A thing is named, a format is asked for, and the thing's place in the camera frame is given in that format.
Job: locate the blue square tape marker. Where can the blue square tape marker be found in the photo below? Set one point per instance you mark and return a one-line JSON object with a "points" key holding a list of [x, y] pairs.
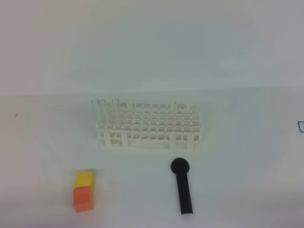
{"points": [[301, 126]]}

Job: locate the clear glass test tube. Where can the clear glass test tube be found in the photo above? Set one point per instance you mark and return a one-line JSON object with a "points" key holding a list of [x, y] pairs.
{"points": [[116, 112]]}

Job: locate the yellow foam cube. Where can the yellow foam cube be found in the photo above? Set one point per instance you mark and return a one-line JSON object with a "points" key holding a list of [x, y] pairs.
{"points": [[85, 179]]}

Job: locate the orange foam cube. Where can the orange foam cube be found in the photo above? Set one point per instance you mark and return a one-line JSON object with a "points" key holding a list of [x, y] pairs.
{"points": [[83, 199]]}

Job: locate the black scoop tool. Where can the black scoop tool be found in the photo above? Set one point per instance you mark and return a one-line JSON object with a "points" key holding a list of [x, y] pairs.
{"points": [[180, 167]]}

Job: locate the white test tube rack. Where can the white test tube rack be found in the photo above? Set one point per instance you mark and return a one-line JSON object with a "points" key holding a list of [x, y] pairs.
{"points": [[152, 125]]}

